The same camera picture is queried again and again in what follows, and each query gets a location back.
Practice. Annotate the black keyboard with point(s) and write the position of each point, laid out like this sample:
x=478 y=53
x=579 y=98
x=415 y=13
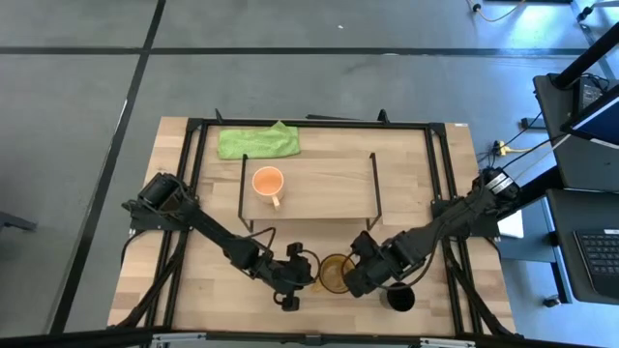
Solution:
x=599 y=261

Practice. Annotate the amber translucent cup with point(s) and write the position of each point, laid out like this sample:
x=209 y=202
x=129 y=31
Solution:
x=333 y=282

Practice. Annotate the black table frame rails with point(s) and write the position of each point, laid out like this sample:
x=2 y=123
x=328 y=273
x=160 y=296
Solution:
x=338 y=124

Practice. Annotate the peach ceramic mug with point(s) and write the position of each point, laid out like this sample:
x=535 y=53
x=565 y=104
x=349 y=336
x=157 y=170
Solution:
x=267 y=183

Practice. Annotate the black cup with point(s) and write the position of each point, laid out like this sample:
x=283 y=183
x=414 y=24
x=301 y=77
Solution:
x=400 y=298

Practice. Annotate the black crossbar with silver brackets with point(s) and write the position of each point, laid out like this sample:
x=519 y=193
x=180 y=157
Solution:
x=72 y=338

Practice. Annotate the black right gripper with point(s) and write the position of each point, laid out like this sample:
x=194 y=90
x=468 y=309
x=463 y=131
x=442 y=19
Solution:
x=382 y=263

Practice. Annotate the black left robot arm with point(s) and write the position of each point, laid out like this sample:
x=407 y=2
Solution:
x=213 y=232

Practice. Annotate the black side desk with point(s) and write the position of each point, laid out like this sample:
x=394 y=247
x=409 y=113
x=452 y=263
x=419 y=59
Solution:
x=561 y=154

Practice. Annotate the white paper sheet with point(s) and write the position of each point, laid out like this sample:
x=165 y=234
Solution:
x=511 y=224

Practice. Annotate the black diagonal pole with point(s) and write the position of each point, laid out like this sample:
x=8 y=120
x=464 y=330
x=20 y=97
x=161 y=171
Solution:
x=587 y=60

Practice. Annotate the grey chair leg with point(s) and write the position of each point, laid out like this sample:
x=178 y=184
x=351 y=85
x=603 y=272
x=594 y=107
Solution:
x=17 y=222

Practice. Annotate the green microfibre cloth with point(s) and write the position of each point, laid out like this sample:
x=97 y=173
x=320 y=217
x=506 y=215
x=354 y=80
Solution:
x=256 y=142

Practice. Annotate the wooden shelf with black frame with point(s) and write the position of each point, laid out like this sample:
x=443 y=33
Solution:
x=329 y=188

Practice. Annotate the black desk with keyboard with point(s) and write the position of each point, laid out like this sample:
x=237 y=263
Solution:
x=561 y=217

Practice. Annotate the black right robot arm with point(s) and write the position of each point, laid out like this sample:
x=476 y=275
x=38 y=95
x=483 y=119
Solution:
x=450 y=220

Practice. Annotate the black framed monitor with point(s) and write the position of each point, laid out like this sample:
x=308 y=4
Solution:
x=597 y=121

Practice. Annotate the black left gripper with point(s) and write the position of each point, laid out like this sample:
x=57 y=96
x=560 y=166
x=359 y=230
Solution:
x=290 y=275

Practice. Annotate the black caster wheel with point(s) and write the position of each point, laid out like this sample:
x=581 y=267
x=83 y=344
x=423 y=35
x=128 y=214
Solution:
x=551 y=301

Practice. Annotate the black power adapter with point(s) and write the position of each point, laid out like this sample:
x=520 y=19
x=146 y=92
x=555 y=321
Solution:
x=526 y=123

